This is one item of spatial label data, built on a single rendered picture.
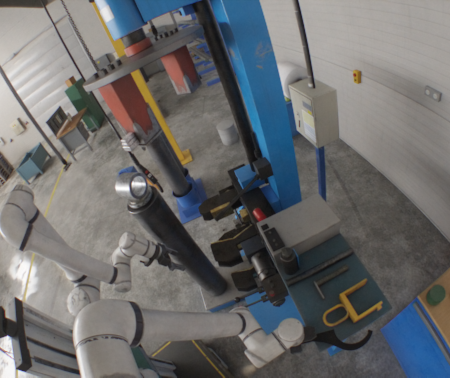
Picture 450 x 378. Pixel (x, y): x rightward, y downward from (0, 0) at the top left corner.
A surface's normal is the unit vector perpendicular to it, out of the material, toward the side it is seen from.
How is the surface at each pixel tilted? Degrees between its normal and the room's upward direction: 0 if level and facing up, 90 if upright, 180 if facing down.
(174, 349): 0
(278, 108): 90
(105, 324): 59
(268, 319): 0
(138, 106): 90
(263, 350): 7
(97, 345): 30
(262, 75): 90
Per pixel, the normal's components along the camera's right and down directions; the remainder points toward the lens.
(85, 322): -0.15, -0.85
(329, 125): 0.29, 0.61
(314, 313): -0.31, -0.68
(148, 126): 0.84, 0.14
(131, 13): 0.66, 0.36
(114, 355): 0.57, -0.80
